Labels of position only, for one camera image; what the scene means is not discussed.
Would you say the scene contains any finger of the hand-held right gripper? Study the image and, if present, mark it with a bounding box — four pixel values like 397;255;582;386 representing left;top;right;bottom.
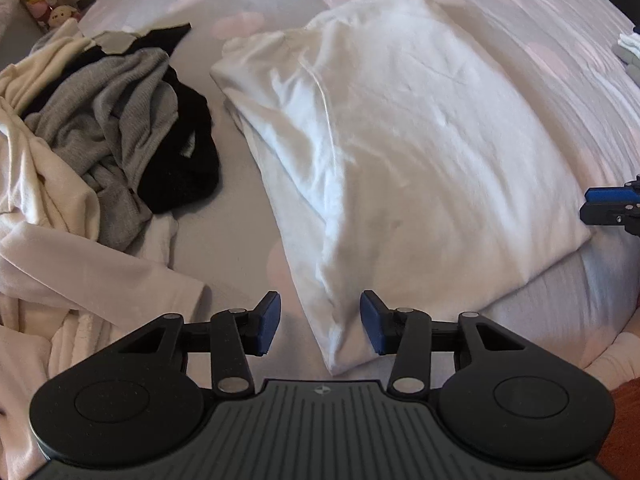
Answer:
580;186;640;236

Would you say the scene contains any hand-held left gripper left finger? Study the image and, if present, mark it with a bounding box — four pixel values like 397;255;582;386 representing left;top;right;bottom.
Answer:
115;290;282;398

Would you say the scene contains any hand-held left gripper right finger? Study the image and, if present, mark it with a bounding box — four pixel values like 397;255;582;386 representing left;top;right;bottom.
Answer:
359;289;529;398

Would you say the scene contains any white t-shirt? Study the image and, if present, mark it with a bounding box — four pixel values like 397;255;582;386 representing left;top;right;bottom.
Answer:
210;0;593;376

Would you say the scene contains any pale fleece blanket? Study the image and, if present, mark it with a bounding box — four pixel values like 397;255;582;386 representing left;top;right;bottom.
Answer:
582;330;640;386

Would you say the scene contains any black garment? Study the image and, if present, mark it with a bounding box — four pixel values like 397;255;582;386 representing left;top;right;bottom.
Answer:
80;22;222;215

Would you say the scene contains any pale pink garment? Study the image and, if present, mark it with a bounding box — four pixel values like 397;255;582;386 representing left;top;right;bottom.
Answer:
0;210;208;480

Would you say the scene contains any polka dot bed sheet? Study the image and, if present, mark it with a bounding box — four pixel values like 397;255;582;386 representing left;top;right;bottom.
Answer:
75;0;640;386

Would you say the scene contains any grey knit garment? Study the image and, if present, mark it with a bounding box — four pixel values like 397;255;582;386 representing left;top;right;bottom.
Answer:
22;49;181;253

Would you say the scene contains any small grey cloth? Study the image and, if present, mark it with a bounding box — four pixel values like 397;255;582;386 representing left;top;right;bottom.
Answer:
95;30;141;55

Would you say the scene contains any cream garment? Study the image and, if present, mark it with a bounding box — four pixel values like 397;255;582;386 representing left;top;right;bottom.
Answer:
0;17;108;241

